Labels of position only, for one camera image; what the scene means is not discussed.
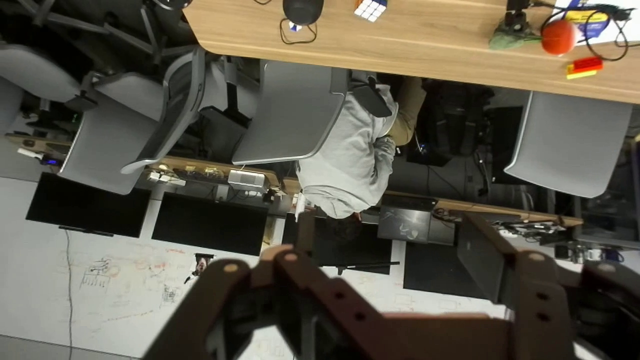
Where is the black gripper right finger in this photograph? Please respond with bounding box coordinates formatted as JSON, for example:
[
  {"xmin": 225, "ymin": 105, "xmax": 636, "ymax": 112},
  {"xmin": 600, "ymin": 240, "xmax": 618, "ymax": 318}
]
[{"xmin": 458, "ymin": 214, "xmax": 640, "ymax": 360}]

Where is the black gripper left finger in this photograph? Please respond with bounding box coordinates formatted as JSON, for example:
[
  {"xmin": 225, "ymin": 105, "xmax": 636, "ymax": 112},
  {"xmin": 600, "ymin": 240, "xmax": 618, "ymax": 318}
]
[{"xmin": 143, "ymin": 245, "xmax": 515, "ymax": 360}]

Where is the grey chair behind box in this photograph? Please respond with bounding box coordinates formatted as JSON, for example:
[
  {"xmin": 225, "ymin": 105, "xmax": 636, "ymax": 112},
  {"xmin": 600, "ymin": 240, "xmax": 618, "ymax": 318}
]
[{"xmin": 233, "ymin": 62, "xmax": 351, "ymax": 165}]

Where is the person in grey hoodie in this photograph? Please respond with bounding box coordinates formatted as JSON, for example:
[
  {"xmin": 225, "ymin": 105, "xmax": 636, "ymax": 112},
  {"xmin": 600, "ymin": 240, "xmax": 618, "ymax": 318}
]
[{"xmin": 296, "ymin": 77, "xmax": 426, "ymax": 219}]

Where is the grey chair far middle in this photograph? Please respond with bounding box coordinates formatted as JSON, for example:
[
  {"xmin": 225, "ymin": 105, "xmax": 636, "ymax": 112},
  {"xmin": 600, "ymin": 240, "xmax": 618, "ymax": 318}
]
[{"xmin": 504, "ymin": 92, "xmax": 635, "ymax": 198}]

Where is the grey office chair right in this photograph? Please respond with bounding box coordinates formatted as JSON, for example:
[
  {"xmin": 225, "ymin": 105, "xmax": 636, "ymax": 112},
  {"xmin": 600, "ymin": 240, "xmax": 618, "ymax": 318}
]
[{"xmin": 59, "ymin": 48, "xmax": 206, "ymax": 193}]

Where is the wooden table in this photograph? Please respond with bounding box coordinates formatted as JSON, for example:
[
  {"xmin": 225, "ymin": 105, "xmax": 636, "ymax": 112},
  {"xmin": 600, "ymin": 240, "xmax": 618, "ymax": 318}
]
[{"xmin": 184, "ymin": 0, "xmax": 640, "ymax": 104}]

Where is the orange ball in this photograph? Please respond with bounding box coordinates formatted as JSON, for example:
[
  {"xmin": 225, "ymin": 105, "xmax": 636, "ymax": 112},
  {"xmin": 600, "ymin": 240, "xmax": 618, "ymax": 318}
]
[{"xmin": 540, "ymin": 20, "xmax": 577, "ymax": 56}]

